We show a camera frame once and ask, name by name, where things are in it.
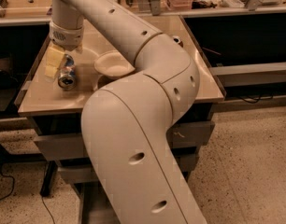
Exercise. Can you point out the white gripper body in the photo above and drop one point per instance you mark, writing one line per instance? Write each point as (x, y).
(66, 37)

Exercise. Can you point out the blue silver redbull can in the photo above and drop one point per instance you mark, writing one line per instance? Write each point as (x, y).
(67, 77)

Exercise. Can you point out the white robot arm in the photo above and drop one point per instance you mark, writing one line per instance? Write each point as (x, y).
(124, 123)

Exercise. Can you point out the grey drawer cabinet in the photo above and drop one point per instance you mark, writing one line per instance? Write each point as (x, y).
(53, 110)

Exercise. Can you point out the gold patterned soda can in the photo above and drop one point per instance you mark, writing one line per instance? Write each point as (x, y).
(177, 40)

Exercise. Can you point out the grey top drawer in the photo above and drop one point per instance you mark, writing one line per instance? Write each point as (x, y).
(184, 138)

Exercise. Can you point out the grey middle drawer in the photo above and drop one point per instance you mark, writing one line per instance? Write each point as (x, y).
(85, 173)

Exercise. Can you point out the grey open bottom drawer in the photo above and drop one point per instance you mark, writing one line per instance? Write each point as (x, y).
(95, 207)

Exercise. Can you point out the white paper bowl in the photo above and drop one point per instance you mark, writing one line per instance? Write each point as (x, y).
(113, 65)

